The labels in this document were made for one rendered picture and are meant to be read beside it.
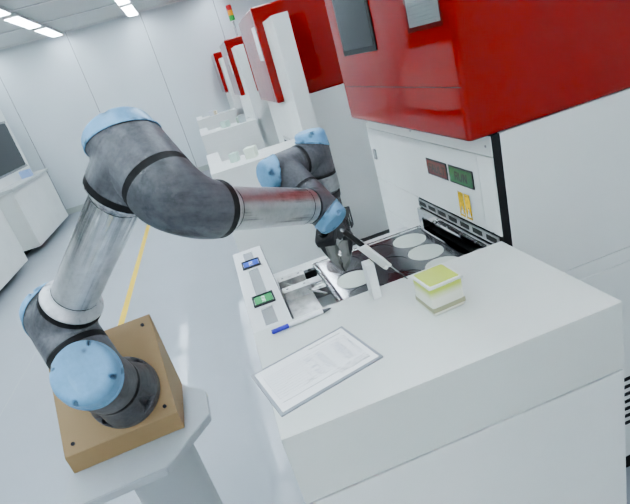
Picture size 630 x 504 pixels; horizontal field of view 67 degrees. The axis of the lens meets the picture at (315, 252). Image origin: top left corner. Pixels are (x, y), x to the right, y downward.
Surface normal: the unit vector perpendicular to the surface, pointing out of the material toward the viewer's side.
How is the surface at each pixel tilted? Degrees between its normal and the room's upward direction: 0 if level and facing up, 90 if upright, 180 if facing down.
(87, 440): 44
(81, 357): 51
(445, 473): 90
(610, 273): 90
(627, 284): 90
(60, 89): 90
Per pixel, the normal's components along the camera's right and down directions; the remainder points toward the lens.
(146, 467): -0.26, -0.89
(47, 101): 0.25, 0.32
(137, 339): 0.01, -0.43
